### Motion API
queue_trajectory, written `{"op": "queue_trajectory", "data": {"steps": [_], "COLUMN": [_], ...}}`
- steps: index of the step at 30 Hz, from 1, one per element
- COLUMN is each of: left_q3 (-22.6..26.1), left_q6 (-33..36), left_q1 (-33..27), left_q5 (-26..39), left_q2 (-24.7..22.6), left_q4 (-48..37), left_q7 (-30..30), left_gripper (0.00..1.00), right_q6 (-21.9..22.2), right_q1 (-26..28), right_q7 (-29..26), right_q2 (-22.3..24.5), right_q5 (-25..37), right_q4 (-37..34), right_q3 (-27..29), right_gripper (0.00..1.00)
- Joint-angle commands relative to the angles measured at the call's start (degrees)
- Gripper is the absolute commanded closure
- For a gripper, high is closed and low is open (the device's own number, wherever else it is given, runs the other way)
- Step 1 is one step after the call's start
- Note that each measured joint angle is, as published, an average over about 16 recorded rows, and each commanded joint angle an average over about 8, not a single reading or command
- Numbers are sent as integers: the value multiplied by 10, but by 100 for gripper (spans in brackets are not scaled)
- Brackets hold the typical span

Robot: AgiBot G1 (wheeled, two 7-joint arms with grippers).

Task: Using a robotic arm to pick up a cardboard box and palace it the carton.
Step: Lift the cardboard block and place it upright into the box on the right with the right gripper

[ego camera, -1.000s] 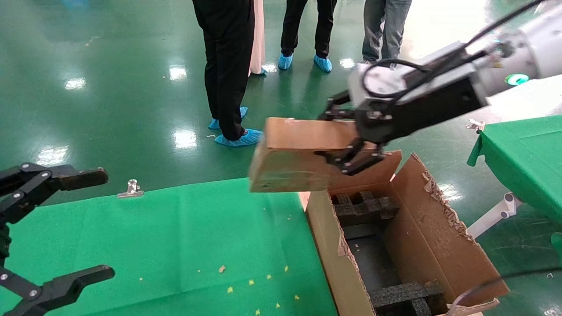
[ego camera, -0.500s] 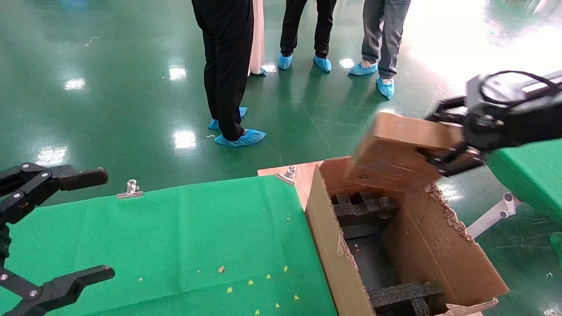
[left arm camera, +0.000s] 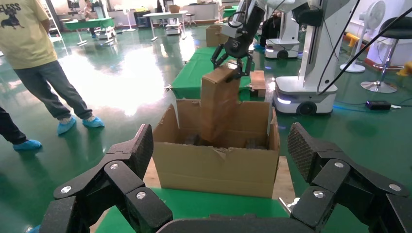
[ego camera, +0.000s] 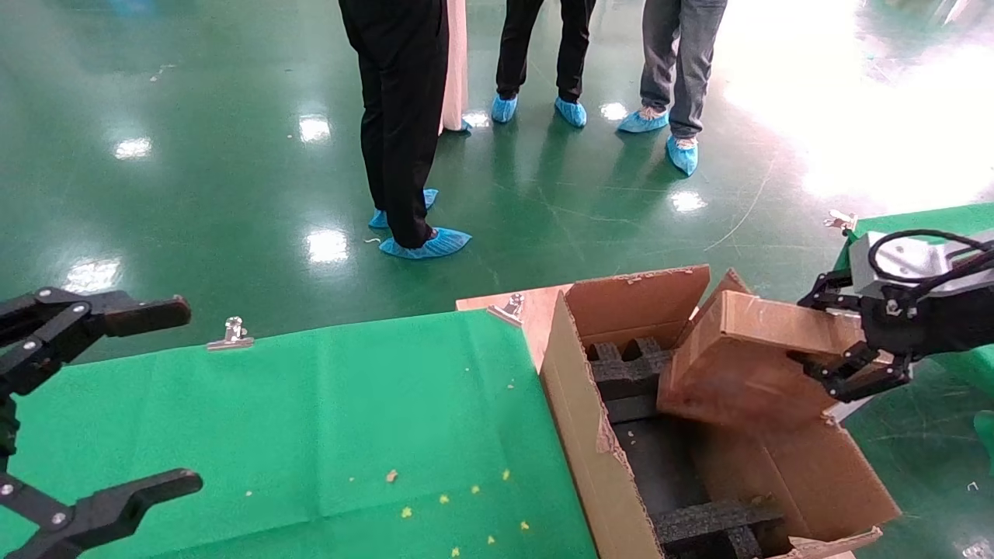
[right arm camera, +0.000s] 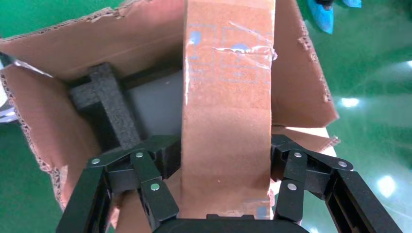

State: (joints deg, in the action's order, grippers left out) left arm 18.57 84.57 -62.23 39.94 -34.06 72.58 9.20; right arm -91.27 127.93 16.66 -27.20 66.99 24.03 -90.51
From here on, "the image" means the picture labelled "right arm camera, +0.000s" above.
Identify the large open brown carton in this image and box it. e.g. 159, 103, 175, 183
0, 0, 341, 233

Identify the black foam insert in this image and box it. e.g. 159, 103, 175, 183
68, 63, 142, 152

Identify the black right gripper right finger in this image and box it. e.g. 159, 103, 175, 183
270, 134, 403, 233

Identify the grey panel inside carton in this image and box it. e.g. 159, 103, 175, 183
123, 70, 185, 140

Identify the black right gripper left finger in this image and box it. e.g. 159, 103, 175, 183
56, 135, 182, 233

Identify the small brown cardboard box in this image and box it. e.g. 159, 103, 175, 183
180, 0, 278, 221

